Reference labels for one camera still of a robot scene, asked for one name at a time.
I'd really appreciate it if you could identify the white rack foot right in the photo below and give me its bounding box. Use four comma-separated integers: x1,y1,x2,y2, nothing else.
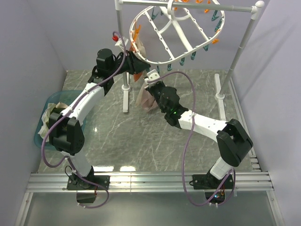
214,73,226,121

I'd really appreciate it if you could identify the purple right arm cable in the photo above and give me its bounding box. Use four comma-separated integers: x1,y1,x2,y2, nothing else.
149,71,237,207

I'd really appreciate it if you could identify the silver clothes rack frame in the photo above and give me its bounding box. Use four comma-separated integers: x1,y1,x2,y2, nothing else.
115,0,265,94

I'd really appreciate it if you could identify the white rack foot left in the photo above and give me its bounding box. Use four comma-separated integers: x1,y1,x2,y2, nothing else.
122,73,131,113

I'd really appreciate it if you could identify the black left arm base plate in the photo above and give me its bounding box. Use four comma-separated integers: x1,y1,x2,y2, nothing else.
66,174,110,191

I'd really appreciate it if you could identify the white oval clip hanger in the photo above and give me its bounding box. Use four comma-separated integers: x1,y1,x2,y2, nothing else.
129,0,225,69

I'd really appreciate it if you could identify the aluminium rail front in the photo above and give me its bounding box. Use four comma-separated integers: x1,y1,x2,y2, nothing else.
25,171,274,193

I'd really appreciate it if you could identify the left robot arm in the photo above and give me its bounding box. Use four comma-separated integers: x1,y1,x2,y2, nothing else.
49,48,150,190

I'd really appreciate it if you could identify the pile of clothes in basket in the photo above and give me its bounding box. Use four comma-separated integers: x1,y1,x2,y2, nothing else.
37,101,70,139

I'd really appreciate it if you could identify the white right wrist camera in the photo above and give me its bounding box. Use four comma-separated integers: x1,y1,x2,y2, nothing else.
144,69,161,88

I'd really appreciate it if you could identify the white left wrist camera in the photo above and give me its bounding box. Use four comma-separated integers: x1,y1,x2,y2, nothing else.
112,31,129,52

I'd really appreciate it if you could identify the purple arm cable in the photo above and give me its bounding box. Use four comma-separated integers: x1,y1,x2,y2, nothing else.
41,31,131,209
149,71,237,207

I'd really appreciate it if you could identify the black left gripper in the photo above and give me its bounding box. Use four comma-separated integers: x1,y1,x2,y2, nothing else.
109,50,151,77

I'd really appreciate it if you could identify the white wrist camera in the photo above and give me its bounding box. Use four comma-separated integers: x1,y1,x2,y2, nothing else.
112,31,129,52
144,69,161,88

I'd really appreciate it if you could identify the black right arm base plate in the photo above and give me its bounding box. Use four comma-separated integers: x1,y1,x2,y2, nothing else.
189,174,234,190

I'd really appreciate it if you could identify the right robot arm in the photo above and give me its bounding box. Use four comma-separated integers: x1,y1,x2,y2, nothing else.
146,81,253,189

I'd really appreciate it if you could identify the white rack foot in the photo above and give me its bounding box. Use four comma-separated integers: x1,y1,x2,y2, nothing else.
122,73,131,113
214,73,226,121

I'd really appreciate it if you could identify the teal plastic basket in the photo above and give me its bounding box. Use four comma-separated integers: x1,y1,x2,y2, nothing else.
34,90,89,150

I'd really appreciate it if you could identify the orange underwear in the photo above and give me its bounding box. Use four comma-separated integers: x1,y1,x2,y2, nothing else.
129,32,149,83

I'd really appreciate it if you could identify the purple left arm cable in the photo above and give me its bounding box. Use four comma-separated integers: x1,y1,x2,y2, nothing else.
41,31,131,209

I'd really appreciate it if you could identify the pink underwear white waistband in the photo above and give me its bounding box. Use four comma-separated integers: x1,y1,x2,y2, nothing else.
135,85,158,112

